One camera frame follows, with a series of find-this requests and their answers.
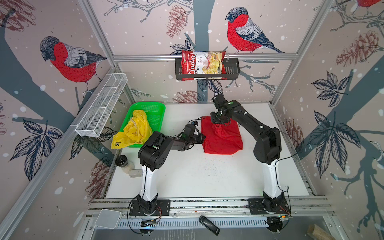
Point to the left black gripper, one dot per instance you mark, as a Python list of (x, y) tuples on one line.
[(200, 136)]

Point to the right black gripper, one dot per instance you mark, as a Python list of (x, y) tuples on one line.
[(212, 115)]

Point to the red shorts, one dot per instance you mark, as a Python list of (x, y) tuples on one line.
[(221, 139)]

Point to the yellow shorts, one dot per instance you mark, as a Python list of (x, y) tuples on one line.
[(136, 132)]

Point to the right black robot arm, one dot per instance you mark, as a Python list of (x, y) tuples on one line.
[(267, 149)]

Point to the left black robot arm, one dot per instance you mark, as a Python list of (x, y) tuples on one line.
[(153, 155)]

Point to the green plastic tray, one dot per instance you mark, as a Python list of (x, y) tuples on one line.
[(155, 114)]

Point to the red cassava chips bag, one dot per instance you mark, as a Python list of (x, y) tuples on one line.
[(202, 62)]

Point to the black round lens cap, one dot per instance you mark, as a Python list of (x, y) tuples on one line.
[(121, 161)]

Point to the black remote-like device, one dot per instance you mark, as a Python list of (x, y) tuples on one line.
[(209, 225)]

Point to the white square pad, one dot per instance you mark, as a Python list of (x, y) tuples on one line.
[(108, 219)]

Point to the wooden block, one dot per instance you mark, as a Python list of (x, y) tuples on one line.
[(317, 233)]

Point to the black wall basket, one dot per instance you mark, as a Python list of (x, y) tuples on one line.
[(231, 66)]

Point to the aluminium rail base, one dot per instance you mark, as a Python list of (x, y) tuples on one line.
[(223, 212)]

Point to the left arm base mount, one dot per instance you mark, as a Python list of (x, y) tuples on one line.
[(140, 207)]

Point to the white wire mesh basket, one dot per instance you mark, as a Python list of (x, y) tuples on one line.
[(97, 115)]

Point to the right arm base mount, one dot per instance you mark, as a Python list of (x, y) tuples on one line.
[(267, 205)]

